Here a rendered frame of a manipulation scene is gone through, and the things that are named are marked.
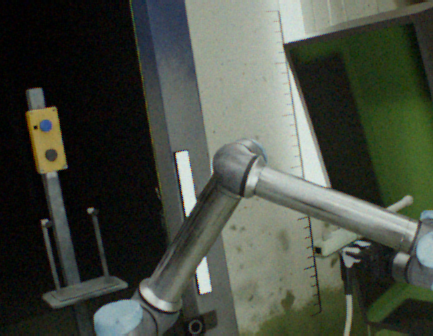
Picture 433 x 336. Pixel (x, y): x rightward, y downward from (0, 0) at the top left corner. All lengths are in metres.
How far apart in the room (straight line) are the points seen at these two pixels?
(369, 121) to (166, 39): 0.91
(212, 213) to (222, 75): 1.09
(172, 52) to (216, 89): 0.26
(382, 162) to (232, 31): 0.88
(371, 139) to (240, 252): 0.78
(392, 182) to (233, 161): 1.17
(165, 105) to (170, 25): 0.35
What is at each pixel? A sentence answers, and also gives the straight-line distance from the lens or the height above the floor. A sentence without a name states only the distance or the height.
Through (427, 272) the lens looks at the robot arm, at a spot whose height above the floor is 0.94.
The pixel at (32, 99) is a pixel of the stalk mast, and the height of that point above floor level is 1.60.
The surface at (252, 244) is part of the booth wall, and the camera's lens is 2.77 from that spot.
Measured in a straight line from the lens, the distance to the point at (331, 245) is 1.74.
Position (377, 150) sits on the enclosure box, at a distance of 2.55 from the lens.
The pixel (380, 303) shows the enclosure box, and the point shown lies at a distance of 2.64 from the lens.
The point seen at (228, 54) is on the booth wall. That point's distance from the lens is 2.71.
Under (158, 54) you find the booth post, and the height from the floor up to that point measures 1.69.
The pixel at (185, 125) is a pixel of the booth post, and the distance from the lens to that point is 2.58.
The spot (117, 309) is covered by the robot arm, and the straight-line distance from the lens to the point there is 1.81.
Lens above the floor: 1.46
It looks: 11 degrees down
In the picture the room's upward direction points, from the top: 9 degrees counter-clockwise
